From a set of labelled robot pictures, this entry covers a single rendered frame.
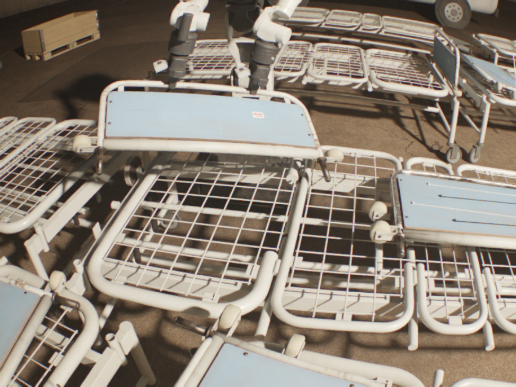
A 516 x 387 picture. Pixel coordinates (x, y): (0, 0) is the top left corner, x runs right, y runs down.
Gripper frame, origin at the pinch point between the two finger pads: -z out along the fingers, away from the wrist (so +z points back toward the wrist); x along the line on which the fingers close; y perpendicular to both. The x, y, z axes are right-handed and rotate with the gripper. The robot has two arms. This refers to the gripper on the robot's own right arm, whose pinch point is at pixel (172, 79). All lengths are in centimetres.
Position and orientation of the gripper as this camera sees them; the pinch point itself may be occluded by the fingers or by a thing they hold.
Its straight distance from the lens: 148.0
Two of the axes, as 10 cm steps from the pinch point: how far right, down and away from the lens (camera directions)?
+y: 9.2, 0.1, 3.8
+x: 2.8, 6.4, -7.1
